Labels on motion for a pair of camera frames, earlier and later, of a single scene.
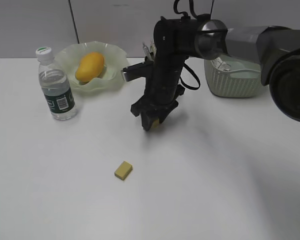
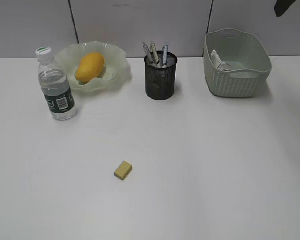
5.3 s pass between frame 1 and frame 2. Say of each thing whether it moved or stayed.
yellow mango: stayed
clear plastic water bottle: stayed
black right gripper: moved
